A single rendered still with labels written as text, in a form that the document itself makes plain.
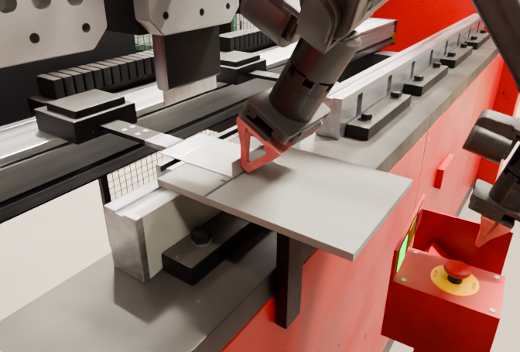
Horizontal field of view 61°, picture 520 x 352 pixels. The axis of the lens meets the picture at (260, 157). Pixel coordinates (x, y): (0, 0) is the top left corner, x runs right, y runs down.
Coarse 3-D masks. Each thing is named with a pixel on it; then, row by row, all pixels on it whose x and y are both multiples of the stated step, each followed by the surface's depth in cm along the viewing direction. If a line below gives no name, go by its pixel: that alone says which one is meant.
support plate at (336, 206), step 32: (288, 160) 59; (320, 160) 59; (192, 192) 51; (224, 192) 51; (256, 192) 51; (288, 192) 51; (320, 192) 51; (352, 192) 51; (384, 192) 51; (288, 224) 45; (320, 224) 45; (352, 224) 45; (352, 256) 41
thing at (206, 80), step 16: (192, 32) 54; (208, 32) 57; (160, 48) 52; (176, 48) 53; (192, 48) 55; (208, 48) 57; (160, 64) 53; (176, 64) 53; (192, 64) 56; (208, 64) 58; (160, 80) 54; (176, 80) 54; (192, 80) 56; (208, 80) 60; (176, 96) 56; (192, 96) 58
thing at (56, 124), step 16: (80, 96) 74; (96, 96) 74; (112, 96) 74; (48, 112) 70; (64, 112) 68; (80, 112) 67; (96, 112) 70; (112, 112) 71; (128, 112) 74; (48, 128) 71; (64, 128) 68; (80, 128) 67; (96, 128) 69; (112, 128) 68; (128, 128) 68; (144, 128) 68; (144, 144) 65; (160, 144) 63
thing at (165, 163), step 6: (234, 126) 70; (222, 132) 68; (228, 132) 68; (234, 132) 70; (222, 138) 68; (162, 162) 58; (168, 162) 59; (174, 162) 60; (156, 168) 58; (162, 168) 58; (156, 174) 59; (162, 174) 58
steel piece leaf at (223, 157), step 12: (216, 144) 63; (228, 144) 63; (192, 156) 60; (204, 156) 60; (216, 156) 60; (228, 156) 60; (240, 156) 60; (252, 156) 57; (204, 168) 57; (216, 168) 57; (228, 168) 57; (240, 168) 55
